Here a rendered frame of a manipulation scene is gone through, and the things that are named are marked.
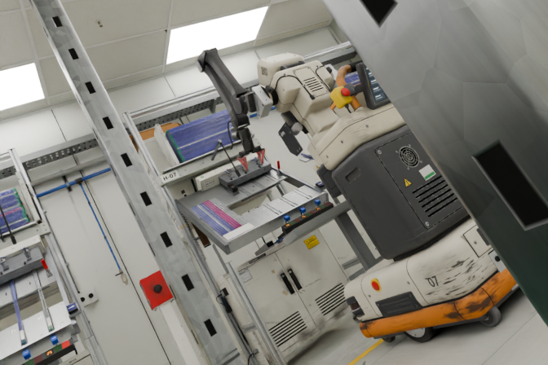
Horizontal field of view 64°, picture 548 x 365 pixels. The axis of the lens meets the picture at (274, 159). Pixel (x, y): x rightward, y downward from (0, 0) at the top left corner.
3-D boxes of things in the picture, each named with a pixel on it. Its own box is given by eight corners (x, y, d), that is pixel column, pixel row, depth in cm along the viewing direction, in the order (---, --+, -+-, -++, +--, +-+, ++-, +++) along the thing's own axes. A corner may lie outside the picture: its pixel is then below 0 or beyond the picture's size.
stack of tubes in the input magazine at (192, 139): (249, 136, 311) (231, 106, 317) (183, 162, 288) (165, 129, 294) (244, 144, 322) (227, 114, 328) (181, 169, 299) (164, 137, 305)
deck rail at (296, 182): (329, 201, 260) (328, 192, 258) (326, 202, 259) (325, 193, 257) (264, 168, 317) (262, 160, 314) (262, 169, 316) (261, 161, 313)
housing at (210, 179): (265, 172, 313) (262, 154, 307) (205, 200, 291) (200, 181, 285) (259, 169, 319) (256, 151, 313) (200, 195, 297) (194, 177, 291)
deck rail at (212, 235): (230, 253, 229) (227, 244, 227) (227, 255, 228) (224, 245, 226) (178, 206, 286) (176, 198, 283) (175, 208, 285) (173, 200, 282)
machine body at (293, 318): (369, 310, 268) (316, 222, 283) (276, 377, 236) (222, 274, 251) (326, 321, 324) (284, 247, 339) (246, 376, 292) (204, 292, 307)
